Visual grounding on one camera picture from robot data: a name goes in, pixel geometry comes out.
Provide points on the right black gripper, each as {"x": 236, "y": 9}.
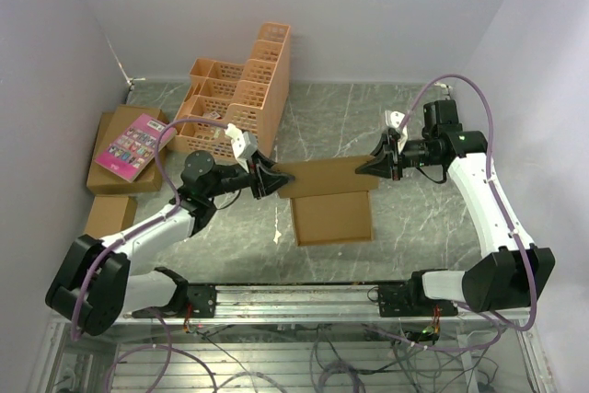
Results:
{"x": 383, "y": 161}

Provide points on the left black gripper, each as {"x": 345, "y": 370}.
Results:
{"x": 264, "y": 178}

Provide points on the brown cardboard box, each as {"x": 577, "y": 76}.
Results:
{"x": 330, "y": 203}

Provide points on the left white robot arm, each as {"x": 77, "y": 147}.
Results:
{"x": 96, "y": 284}

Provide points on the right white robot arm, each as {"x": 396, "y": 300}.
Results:
{"x": 513, "y": 270}

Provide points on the small closed cardboard box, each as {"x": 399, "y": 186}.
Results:
{"x": 110, "y": 214}

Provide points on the large closed cardboard box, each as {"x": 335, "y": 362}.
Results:
{"x": 102, "y": 182}

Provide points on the orange plastic organizer rack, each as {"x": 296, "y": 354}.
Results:
{"x": 251, "y": 96}

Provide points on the pink book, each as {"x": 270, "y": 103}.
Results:
{"x": 135, "y": 147}

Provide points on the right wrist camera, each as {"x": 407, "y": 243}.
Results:
{"x": 396, "y": 121}

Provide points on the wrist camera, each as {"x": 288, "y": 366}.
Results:
{"x": 396, "y": 121}
{"x": 244, "y": 145}

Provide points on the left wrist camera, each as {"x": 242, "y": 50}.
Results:
{"x": 244, "y": 145}

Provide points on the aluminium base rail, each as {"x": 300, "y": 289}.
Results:
{"x": 374, "y": 302}

